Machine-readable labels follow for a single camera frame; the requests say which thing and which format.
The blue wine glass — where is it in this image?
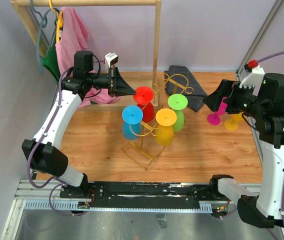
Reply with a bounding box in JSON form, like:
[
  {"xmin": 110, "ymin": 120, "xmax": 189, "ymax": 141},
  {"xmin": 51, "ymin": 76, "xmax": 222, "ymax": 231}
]
[{"xmin": 121, "ymin": 105, "xmax": 143, "ymax": 141}]

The orange wine glass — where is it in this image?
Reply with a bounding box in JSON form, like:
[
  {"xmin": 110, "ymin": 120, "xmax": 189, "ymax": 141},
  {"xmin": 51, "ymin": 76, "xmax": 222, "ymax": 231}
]
[
  {"xmin": 154, "ymin": 108, "xmax": 177, "ymax": 146},
  {"xmin": 223, "ymin": 112, "xmax": 244, "ymax": 131}
]

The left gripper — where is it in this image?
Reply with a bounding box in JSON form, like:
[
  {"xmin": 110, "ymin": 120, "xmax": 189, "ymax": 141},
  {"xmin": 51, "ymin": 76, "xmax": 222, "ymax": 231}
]
[{"xmin": 87, "ymin": 65, "xmax": 136, "ymax": 98}]

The pink wine glass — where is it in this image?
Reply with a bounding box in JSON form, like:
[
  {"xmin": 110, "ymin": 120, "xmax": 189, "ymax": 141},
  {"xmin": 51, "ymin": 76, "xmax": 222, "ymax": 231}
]
[{"xmin": 206, "ymin": 97, "xmax": 228, "ymax": 126}]

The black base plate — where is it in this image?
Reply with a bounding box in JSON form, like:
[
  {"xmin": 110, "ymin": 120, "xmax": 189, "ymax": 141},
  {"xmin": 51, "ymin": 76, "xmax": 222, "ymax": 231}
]
[{"xmin": 59, "ymin": 181, "xmax": 227, "ymax": 210}]

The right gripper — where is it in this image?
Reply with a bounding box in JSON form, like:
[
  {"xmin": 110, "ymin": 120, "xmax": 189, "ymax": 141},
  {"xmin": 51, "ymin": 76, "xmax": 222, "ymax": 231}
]
[{"xmin": 202, "ymin": 78, "xmax": 267, "ymax": 119}]

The gold wire glass rack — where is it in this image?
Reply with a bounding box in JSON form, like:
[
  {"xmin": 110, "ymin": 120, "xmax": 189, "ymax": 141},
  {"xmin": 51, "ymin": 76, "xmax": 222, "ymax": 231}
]
[{"xmin": 123, "ymin": 74, "xmax": 194, "ymax": 171}]

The pink garment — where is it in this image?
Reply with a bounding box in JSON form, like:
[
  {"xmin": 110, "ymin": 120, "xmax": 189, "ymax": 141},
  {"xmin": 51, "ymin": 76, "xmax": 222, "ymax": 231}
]
[{"xmin": 55, "ymin": 6, "xmax": 121, "ymax": 108}]

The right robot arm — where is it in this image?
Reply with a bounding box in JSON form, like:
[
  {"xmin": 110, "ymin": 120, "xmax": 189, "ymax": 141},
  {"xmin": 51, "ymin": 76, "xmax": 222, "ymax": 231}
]
[{"xmin": 203, "ymin": 73, "xmax": 284, "ymax": 229}]

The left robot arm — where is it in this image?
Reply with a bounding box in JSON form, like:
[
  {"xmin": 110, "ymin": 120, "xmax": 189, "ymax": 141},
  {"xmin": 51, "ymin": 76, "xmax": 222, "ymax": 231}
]
[{"xmin": 21, "ymin": 50, "xmax": 136, "ymax": 198}]

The green wine glass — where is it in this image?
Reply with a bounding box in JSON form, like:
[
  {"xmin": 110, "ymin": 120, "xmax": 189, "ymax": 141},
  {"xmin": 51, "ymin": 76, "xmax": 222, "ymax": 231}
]
[{"xmin": 167, "ymin": 93, "xmax": 188, "ymax": 133}]

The grey folded cloth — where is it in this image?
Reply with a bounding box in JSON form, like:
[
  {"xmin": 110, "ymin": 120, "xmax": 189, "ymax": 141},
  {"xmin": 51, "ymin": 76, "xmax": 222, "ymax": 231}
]
[{"xmin": 164, "ymin": 65, "xmax": 207, "ymax": 112}]

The wooden clothes rack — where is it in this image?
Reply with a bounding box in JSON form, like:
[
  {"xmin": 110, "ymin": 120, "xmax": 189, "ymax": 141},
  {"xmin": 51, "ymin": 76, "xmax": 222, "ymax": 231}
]
[{"xmin": 10, "ymin": 0, "xmax": 162, "ymax": 112}]

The aluminium frame rail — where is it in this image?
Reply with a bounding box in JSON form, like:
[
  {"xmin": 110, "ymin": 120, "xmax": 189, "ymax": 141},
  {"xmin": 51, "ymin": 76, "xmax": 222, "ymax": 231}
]
[{"xmin": 1, "ymin": 180, "xmax": 284, "ymax": 240}]

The green garment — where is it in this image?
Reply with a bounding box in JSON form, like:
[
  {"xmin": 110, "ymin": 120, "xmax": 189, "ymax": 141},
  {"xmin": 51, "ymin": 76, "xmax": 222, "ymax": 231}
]
[{"xmin": 40, "ymin": 20, "xmax": 61, "ymax": 84}]

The blue-grey hanger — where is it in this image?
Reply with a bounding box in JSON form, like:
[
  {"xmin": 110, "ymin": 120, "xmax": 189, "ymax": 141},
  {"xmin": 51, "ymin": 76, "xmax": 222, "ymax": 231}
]
[{"xmin": 29, "ymin": 0, "xmax": 51, "ymax": 75}]

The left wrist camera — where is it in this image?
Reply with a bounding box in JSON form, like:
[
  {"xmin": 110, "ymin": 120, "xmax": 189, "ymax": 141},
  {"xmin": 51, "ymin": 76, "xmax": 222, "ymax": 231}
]
[{"xmin": 104, "ymin": 52, "xmax": 119, "ymax": 69}]

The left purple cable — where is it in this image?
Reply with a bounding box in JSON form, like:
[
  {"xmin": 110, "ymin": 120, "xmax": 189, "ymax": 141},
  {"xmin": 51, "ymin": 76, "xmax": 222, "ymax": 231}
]
[{"xmin": 26, "ymin": 59, "xmax": 107, "ymax": 217}]

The red wine glass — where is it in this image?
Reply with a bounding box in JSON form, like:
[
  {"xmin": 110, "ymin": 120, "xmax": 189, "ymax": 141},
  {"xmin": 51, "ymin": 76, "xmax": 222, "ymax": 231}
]
[{"xmin": 133, "ymin": 86, "xmax": 155, "ymax": 123}]

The yellow hanger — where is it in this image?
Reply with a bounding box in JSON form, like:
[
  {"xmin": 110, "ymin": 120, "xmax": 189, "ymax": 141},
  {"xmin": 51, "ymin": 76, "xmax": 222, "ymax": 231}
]
[{"xmin": 48, "ymin": 0, "xmax": 64, "ymax": 43}]

